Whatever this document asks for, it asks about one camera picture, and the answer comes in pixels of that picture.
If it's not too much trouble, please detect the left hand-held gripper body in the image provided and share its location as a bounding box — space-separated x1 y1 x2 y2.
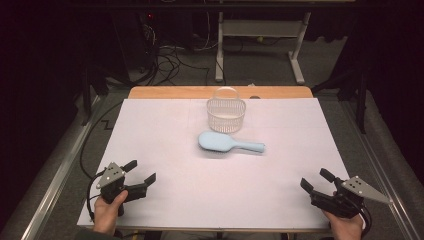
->
96 162 148 217

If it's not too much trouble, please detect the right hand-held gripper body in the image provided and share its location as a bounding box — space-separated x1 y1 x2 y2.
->
310 175 394 219

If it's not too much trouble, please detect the light blue hairbrush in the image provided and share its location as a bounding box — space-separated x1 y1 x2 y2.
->
197 130 266 154

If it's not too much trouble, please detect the white plastic basket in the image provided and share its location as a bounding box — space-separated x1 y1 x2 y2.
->
206 86 247 134

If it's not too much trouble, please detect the person's left hand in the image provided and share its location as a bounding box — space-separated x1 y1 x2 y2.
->
93 190 129 236

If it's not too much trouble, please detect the person's right hand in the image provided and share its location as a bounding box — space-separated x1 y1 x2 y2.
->
322 211 364 240

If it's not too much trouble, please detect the white table cover board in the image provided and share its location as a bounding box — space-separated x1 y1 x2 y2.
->
77 97 359 232

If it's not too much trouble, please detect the black metal stand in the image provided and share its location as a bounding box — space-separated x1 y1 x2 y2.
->
311 66 369 134
79 63 109 126

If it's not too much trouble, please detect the wooden table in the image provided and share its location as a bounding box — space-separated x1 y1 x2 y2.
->
79 85 361 234

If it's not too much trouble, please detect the dark computer tower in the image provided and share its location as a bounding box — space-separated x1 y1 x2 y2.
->
111 11 158 73

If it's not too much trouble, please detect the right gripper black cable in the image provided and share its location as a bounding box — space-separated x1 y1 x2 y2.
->
353 199 373 238

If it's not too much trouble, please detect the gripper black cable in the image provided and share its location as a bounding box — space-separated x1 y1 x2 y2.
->
86 169 106 223
353 199 373 238

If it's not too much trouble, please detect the aluminium floor rail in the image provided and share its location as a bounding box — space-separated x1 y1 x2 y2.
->
19 94 101 240
339 99 424 240

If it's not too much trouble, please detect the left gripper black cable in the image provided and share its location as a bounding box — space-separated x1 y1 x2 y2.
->
86 169 106 223

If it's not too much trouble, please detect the long black floor cable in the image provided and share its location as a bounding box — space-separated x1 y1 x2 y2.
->
79 100 125 179

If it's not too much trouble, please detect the tangle of floor cables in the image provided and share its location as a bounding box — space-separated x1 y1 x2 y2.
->
133 43 221 86

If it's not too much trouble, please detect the white metal table frame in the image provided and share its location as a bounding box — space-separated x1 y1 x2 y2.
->
214 11 312 86

